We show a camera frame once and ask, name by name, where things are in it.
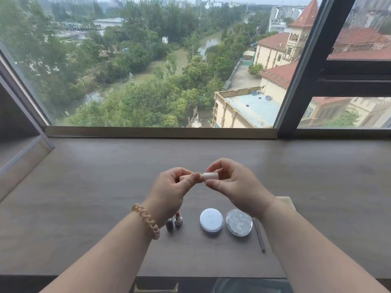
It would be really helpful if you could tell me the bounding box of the glass side panel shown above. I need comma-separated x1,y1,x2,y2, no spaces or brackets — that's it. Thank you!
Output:
0,43,56,203

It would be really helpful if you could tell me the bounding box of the beige cloth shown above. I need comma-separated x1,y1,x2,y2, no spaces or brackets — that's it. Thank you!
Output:
275,196,297,211

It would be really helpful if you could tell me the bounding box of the clear round powder case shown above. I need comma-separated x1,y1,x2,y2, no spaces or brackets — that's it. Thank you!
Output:
225,209,254,237

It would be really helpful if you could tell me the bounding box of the beige cosmetic tube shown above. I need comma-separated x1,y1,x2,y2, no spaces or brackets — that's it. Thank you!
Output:
179,173,204,183

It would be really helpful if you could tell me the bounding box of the person's right hand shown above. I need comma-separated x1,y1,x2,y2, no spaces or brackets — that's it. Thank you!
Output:
205,158,276,220

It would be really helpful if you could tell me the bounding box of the person's right forearm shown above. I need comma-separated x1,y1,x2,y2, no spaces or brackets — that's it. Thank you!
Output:
260,197,389,293

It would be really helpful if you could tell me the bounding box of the brown cosmetic pencil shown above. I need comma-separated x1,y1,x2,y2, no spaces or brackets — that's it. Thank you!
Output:
254,218,266,253

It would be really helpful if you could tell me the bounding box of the person's left hand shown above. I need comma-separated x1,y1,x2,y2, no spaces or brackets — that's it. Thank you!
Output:
143,167,196,225

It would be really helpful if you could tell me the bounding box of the dark window frame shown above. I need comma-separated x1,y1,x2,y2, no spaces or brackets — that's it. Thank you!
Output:
0,0,391,140

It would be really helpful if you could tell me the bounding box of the person's left forearm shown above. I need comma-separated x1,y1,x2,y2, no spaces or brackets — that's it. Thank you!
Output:
39,208,160,293

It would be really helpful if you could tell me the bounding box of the white round compact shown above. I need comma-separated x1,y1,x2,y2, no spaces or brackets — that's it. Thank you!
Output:
199,208,224,233

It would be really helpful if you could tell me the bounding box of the amber spiral wrist band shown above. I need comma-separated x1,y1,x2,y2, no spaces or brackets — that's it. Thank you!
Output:
132,203,161,241

